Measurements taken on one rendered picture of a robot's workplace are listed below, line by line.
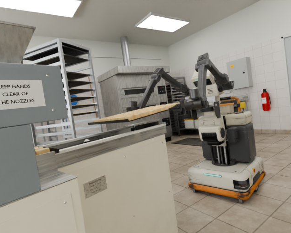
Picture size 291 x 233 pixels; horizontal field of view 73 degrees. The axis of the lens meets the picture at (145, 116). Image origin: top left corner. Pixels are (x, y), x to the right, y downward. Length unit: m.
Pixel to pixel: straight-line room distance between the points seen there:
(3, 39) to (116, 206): 0.79
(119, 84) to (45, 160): 4.00
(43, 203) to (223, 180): 1.76
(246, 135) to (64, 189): 1.93
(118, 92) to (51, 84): 4.03
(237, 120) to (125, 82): 3.10
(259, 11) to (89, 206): 5.29
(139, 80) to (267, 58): 2.95
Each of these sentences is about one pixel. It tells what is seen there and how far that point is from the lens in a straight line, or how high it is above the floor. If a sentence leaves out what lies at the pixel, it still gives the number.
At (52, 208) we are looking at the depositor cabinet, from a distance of 0.65.
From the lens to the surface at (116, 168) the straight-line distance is 0.98.
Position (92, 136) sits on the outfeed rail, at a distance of 1.24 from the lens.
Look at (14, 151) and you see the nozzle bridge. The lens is 0.59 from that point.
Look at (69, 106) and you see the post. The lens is 2.12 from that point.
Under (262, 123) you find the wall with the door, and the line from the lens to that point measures 5.45.
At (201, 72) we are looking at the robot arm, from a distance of 1.50.
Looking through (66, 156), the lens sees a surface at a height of 0.87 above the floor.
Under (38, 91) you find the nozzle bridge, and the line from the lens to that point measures 0.61.
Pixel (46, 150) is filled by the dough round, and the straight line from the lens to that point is 0.81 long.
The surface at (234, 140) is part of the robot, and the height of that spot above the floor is 0.57.
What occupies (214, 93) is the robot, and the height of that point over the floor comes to 1.06.
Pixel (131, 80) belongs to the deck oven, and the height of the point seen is 1.72.
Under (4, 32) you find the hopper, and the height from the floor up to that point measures 1.29.
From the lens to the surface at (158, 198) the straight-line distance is 1.24.
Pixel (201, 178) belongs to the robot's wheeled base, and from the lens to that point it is 2.24.
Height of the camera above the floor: 1.02
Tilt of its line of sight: 3 degrees down
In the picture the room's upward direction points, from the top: 8 degrees counter-clockwise
